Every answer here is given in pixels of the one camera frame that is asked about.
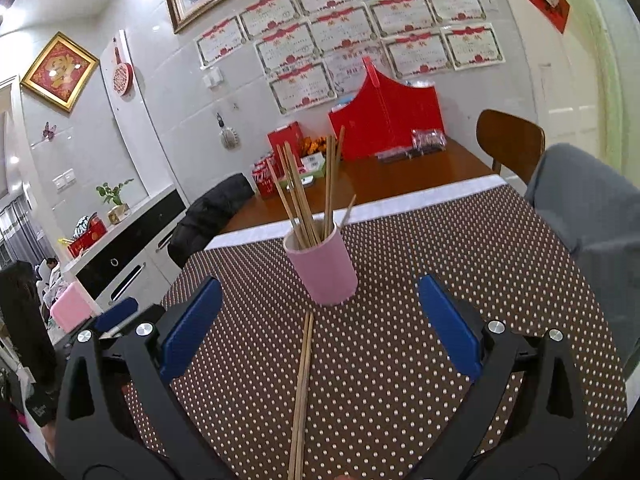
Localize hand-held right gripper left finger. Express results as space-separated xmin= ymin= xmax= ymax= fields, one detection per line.
xmin=54 ymin=276 xmax=236 ymax=480

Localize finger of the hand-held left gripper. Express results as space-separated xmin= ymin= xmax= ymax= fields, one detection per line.
xmin=102 ymin=307 xmax=167 ymax=346
xmin=95 ymin=297 xmax=140 ymax=334

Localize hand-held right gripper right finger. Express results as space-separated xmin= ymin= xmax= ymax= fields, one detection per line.
xmin=400 ymin=274 xmax=604 ymax=480

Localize wooden chopstick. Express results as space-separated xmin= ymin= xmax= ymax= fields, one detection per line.
xmin=290 ymin=312 xmax=310 ymax=480
xmin=296 ymin=312 xmax=315 ymax=480

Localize pink cup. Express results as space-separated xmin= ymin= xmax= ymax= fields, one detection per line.
xmin=283 ymin=225 xmax=359 ymax=307

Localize bunch of wooden chopsticks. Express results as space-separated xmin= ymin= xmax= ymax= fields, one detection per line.
xmin=265 ymin=125 xmax=357 ymax=251

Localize black and white sideboard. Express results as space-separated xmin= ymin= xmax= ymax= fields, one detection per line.
xmin=60 ymin=185 xmax=188 ymax=311

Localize brown polka dot tablecloth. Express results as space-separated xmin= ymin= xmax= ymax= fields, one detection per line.
xmin=122 ymin=175 xmax=628 ymax=480

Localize red patterned tin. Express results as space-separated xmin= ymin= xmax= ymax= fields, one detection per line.
xmin=67 ymin=212 xmax=108 ymax=258

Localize black jacket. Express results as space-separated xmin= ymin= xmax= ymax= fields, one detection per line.
xmin=167 ymin=173 xmax=256 ymax=268

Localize potted plant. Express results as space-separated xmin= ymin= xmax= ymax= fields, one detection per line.
xmin=96 ymin=178 xmax=135 ymax=225

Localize grey curtain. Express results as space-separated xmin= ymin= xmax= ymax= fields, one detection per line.
xmin=0 ymin=195 xmax=51 ymax=266

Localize red drink can carton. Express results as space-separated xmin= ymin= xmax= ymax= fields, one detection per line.
xmin=250 ymin=157 xmax=281 ymax=198

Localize grey garment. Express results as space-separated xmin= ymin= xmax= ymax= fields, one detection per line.
xmin=524 ymin=143 xmax=640 ymax=376

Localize dark wrapped packet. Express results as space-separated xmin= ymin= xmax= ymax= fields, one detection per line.
xmin=377 ymin=129 xmax=447 ymax=163

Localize wooden chair back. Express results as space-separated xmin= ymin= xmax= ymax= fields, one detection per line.
xmin=476 ymin=109 xmax=546 ymax=186

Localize small red gift box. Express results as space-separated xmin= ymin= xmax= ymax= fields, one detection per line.
xmin=267 ymin=122 xmax=304 ymax=161

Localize orange snack packets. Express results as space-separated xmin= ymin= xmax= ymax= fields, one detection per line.
xmin=299 ymin=136 xmax=331 ymax=157

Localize red gift bag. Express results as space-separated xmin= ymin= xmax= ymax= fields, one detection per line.
xmin=328 ymin=56 xmax=446 ymax=162

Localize red round paper ornament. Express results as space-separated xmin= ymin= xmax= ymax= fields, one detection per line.
xmin=111 ymin=35 xmax=135 ymax=97

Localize gold framed red picture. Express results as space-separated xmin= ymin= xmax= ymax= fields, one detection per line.
xmin=20 ymin=31 xmax=100 ymax=113

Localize white door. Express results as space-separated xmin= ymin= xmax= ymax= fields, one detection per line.
xmin=535 ymin=0 xmax=616 ymax=161

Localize group of award certificates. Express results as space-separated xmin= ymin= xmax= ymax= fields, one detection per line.
xmin=194 ymin=0 xmax=507 ymax=116

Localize round woven wall ornament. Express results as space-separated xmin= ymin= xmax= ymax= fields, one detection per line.
xmin=218 ymin=112 xmax=240 ymax=151

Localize red wall hanging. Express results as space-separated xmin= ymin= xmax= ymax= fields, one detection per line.
xmin=526 ymin=0 xmax=571 ymax=35

